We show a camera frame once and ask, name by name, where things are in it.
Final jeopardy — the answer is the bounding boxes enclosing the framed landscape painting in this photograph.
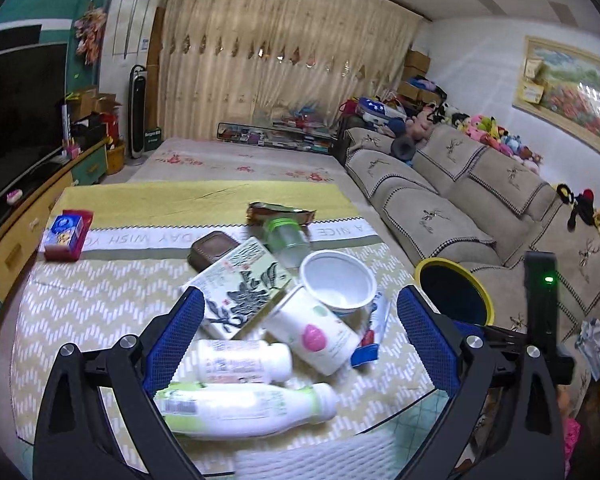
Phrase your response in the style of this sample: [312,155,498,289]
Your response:
[512,35,600,161]

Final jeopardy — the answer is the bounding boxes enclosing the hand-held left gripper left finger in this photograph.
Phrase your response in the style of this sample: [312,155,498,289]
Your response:
[32,285,206,480]

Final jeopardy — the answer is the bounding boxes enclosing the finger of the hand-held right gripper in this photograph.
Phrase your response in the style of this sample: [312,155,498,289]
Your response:
[482,325,528,348]

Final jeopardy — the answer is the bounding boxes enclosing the black tower fan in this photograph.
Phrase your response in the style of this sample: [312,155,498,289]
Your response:
[128,64,149,161]

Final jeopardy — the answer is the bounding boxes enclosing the hanging artificial flower decoration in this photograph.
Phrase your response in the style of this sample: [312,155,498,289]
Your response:
[74,2,106,66]

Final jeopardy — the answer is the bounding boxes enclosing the pile of printed papers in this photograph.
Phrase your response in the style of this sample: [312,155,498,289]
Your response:
[575,317,600,381]

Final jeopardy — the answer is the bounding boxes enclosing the black mouse plush toy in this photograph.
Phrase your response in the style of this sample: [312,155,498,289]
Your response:
[555,183,596,231]

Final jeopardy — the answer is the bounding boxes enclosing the pile of plush toys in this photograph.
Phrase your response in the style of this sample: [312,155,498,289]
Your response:
[405,77,546,171]

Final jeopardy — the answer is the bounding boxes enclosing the brown plastic lidded box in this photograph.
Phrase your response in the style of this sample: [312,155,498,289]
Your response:
[189,231,241,271]

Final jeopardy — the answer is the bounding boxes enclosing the grey round cushion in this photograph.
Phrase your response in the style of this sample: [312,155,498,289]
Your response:
[390,137,417,161]

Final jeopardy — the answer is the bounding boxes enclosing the blue tissue packet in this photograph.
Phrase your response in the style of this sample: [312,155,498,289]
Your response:
[44,214,83,251]

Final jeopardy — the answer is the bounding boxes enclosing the blue and white wrapper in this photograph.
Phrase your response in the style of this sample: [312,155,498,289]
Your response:
[350,292,392,367]

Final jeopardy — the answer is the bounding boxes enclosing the large white green-labelled bottle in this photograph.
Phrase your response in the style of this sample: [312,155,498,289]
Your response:
[154,381,338,441]

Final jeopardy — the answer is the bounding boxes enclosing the black television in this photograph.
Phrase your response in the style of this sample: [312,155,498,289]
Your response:
[0,42,68,186]

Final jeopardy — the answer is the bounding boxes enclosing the white plastic cup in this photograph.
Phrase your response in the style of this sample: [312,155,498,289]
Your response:
[300,250,377,316]

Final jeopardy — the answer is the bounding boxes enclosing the yellow and green TV cabinet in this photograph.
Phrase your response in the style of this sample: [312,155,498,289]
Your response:
[0,140,108,301]

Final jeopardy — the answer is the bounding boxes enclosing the red bag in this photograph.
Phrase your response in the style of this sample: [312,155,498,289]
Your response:
[102,112,121,146]

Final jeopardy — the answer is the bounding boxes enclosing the clear bottle with green cap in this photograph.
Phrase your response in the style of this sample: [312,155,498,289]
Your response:
[266,217,312,268]

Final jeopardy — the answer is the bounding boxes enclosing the beige floral floor mat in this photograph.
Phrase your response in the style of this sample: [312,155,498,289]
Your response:
[125,137,348,186]

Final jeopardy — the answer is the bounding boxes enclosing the beige embroidered curtain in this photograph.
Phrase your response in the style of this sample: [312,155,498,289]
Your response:
[152,0,423,143]

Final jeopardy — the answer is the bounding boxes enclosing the red tissue packet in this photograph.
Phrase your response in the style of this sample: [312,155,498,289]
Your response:
[42,209,95,261]

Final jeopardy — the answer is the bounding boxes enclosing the pale green floral carton box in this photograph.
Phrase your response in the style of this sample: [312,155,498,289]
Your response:
[180,236,293,341]

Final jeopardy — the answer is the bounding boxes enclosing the blue star-print bag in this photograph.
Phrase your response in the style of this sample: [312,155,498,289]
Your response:
[357,97,406,126]

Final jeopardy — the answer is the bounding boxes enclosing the yellow basket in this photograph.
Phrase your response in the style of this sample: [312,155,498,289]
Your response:
[105,142,127,176]

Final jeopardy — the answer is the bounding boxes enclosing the stacked cardboard boxes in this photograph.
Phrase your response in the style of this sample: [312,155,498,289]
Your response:
[402,50,431,81]

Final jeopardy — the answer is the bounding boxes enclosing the foil snack wrapper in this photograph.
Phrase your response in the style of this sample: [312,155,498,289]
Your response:
[246,201,315,226]

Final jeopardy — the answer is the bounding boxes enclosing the low rack of books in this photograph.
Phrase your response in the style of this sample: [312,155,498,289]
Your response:
[216,121,338,153]

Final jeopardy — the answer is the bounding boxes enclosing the yellow-rimmed bin with black bag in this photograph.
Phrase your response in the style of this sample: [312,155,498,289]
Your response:
[414,257,495,328]

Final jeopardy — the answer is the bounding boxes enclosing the open cardboard boxes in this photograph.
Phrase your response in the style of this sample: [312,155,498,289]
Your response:
[62,87,123,126]

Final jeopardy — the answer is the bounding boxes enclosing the beige embroidered sofa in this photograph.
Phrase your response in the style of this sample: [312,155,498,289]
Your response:
[342,122,600,411]

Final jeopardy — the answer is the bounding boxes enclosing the white carton with pink spot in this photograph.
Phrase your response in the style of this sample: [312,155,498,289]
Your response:
[265,285,363,376]

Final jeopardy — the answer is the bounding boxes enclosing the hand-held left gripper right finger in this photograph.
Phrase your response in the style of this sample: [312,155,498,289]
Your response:
[396,284,566,480]

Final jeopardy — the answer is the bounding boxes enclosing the white standing air conditioner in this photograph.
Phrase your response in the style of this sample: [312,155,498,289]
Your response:
[102,0,163,161]

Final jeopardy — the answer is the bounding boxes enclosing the small white plastic bottle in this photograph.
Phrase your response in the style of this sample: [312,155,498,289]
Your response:
[196,339,293,386]

